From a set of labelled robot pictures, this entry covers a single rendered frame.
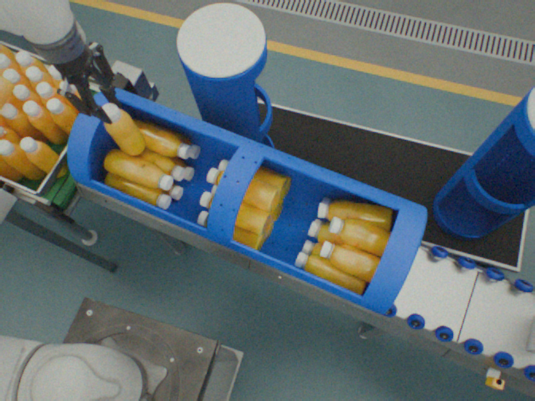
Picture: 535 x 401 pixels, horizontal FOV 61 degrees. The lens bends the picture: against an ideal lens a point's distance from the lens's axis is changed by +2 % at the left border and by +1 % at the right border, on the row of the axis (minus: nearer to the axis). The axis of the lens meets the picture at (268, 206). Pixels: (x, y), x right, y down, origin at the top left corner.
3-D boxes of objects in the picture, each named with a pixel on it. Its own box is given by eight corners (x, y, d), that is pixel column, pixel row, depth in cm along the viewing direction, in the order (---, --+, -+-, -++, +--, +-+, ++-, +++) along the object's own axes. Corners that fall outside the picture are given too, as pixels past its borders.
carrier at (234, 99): (235, 195, 219) (286, 167, 223) (201, 95, 137) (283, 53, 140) (208, 149, 228) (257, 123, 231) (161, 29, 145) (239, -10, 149)
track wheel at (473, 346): (486, 348, 113) (486, 342, 115) (469, 340, 114) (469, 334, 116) (478, 359, 116) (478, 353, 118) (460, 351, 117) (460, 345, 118)
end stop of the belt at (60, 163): (44, 196, 136) (38, 192, 134) (41, 195, 137) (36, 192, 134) (111, 91, 148) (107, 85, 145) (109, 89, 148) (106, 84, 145)
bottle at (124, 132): (150, 149, 121) (130, 118, 105) (128, 161, 120) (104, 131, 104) (139, 130, 123) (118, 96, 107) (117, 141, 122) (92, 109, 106)
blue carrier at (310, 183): (372, 324, 119) (401, 302, 93) (92, 200, 134) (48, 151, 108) (406, 231, 129) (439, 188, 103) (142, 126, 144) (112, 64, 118)
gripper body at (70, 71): (68, 70, 82) (90, 99, 90) (93, 34, 84) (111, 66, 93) (33, 56, 83) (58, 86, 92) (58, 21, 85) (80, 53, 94)
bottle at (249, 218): (259, 241, 113) (201, 216, 116) (267, 228, 119) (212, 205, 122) (265, 219, 110) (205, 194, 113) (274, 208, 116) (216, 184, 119)
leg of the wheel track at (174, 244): (181, 256, 226) (143, 219, 167) (172, 252, 227) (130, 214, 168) (187, 246, 228) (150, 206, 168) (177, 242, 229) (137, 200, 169)
